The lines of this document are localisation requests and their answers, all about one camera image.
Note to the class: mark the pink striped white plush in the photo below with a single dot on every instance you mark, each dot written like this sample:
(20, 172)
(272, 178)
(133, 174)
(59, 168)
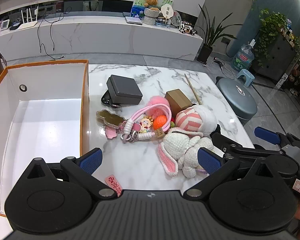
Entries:
(190, 120)

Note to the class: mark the orange and white storage box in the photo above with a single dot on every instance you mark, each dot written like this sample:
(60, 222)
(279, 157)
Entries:
(40, 130)

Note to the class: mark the brown teddy bear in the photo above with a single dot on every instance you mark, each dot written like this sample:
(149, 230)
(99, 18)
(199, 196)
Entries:
(150, 1)

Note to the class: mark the small black box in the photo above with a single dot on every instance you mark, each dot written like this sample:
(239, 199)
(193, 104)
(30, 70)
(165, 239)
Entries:
(15, 27)

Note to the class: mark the black car key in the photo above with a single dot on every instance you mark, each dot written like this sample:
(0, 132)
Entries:
(105, 100)

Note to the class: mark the grey notebook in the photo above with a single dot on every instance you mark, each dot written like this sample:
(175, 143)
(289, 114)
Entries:
(133, 20)

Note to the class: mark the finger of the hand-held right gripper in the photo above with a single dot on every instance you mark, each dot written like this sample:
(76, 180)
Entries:
(266, 135)
(230, 146)

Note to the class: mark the orange crochet charm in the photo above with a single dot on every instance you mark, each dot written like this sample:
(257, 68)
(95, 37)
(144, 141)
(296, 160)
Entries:
(160, 122)

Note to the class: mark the long-leaf plant in black pot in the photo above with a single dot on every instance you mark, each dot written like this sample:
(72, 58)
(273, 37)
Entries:
(206, 51)

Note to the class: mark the dark grey lidded box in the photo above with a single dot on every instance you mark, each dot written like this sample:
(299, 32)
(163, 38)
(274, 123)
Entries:
(123, 90)

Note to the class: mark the grey round stool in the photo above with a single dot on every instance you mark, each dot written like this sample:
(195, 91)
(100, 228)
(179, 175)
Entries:
(237, 100)

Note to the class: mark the pink paper tag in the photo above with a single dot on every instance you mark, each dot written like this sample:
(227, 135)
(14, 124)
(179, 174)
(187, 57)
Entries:
(112, 183)

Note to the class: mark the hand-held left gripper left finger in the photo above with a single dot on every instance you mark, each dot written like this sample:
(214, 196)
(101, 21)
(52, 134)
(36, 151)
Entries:
(91, 161)

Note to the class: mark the small blue plastic stool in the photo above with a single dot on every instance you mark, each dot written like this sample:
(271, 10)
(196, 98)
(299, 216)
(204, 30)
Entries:
(245, 75)

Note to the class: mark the large water jug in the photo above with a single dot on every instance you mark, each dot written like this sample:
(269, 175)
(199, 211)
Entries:
(242, 56)

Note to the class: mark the black and white checkered toy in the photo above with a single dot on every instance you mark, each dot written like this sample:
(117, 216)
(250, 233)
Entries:
(187, 28)

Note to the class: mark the grey drawer cabinet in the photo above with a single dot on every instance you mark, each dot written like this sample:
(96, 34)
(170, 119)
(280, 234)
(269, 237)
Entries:
(275, 55)

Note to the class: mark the white round hand fan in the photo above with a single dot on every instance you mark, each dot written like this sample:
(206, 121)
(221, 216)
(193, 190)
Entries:
(168, 10)

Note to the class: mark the white power strip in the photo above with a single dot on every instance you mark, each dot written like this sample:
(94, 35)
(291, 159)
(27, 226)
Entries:
(282, 80)

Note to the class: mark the small brown cardboard box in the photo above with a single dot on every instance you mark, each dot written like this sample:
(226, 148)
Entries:
(177, 100)

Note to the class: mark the wooden brush pen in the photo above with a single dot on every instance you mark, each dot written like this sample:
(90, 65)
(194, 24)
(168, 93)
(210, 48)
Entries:
(191, 86)

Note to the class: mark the small white desk clock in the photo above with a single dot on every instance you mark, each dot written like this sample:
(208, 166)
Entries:
(5, 24)

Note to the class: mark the white crochet bunny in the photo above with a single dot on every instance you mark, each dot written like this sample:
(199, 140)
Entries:
(176, 142)

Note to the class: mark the white wifi router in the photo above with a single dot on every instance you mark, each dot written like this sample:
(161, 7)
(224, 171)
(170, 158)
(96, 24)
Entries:
(27, 25)

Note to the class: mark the green floral painting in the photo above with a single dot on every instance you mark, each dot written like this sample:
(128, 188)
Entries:
(137, 7)

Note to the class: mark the pink fluffy pom-pom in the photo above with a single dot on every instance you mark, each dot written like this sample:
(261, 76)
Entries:
(157, 102)

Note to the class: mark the gold cloud-shaped charm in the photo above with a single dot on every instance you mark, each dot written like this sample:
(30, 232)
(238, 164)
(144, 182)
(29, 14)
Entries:
(110, 118)

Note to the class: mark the white marble media cabinet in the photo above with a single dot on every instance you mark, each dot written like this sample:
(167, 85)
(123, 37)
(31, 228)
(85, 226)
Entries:
(102, 35)

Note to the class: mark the decorative patterned plate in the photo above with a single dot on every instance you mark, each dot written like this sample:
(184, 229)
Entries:
(176, 18)

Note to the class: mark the trailing green pothos plant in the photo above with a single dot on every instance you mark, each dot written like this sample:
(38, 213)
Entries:
(270, 27)

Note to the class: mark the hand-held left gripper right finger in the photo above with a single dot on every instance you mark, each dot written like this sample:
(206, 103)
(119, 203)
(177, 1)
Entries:
(208, 161)

